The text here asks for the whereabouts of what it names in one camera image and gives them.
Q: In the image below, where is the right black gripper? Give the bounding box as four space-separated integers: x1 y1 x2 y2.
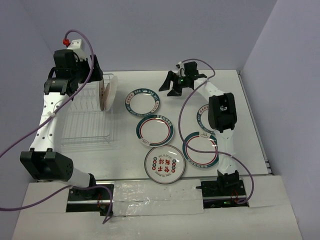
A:
158 71 189 97

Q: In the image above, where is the orange sunburst plate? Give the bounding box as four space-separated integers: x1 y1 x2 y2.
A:
103 75 118 111

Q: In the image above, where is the hao shi plate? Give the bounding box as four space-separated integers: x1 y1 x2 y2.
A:
124 88 161 118
196 104 215 135

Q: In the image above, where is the teal rim plate steam logo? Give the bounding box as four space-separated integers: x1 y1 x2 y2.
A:
96 79 105 111

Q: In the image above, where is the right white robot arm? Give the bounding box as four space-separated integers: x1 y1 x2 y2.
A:
159 58 240 196

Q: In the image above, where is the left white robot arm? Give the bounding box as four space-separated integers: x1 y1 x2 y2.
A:
20 49 103 200

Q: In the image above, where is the red character plate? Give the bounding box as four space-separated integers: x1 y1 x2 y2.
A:
144 144 186 185

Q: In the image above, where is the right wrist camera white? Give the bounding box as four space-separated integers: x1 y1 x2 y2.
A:
175 61 186 77

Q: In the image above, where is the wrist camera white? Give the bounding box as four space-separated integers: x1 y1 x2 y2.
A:
62 38 87 62
175 61 186 77

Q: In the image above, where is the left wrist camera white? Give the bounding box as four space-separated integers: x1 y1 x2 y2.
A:
62 38 87 62

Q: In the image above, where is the teal red ring plate centre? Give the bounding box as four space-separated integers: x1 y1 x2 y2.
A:
135 114 174 148

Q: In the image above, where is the teal red ring plate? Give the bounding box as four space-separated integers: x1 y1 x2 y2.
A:
135 114 174 148
182 131 219 169

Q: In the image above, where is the wire dish rack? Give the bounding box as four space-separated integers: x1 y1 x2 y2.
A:
61 82 114 146

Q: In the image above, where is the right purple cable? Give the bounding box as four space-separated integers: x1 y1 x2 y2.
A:
176 58 256 205

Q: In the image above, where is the purple cable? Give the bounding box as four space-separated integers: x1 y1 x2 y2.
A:
0 29 115 225
176 58 256 205

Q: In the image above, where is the teal red ring plate right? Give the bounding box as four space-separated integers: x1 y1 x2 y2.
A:
182 131 219 169

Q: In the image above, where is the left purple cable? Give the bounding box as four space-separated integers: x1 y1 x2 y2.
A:
0 29 115 225

